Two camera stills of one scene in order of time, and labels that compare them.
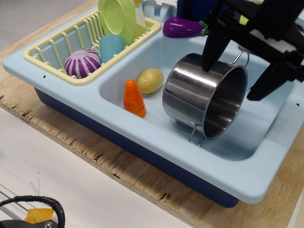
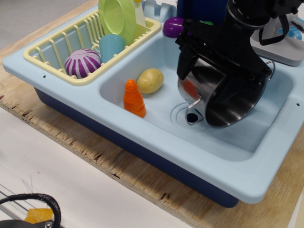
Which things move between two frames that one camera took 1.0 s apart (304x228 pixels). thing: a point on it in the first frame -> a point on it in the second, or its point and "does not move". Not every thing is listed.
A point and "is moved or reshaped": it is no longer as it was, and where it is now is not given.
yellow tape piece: x=35 y=215 does not move
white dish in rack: x=140 y=18 does not move
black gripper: x=268 y=26 -> x=228 y=42
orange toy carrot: x=133 y=99 does not move
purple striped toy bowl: x=82 y=62 does not move
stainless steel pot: x=210 y=101 is moved or reshaped
